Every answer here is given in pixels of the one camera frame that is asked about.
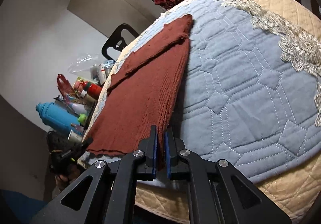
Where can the white spray bottle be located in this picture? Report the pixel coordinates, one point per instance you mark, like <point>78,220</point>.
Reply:
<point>70,102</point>

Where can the person's left hand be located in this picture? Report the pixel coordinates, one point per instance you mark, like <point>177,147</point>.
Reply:
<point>62,181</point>

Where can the blue quilted table cover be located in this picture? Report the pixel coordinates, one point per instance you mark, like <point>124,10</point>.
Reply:
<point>252,93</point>

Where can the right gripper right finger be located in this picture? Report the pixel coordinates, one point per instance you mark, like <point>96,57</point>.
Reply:
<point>176,168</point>

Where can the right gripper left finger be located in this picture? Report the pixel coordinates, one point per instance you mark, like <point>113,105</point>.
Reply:
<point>147,169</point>

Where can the green small toy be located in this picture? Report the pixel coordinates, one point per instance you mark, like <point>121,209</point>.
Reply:
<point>82,119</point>

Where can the white medicine box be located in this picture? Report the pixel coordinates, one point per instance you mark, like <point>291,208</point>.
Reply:
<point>102,74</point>

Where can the red thermos bottle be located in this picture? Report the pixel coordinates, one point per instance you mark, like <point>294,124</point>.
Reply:
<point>92,89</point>

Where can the blue water bottle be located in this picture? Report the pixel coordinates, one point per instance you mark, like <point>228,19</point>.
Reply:
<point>57,118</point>

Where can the clear plastic bag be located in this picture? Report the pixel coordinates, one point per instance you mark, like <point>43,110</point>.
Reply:
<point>84,63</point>

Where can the red plastic bag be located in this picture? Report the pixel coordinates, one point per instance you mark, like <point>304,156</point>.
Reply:
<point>64,86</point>

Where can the dark wooden chair left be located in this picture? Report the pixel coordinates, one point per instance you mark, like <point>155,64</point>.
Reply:
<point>117,41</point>

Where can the rust red knit sweater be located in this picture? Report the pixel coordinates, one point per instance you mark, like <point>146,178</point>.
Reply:
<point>143,92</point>

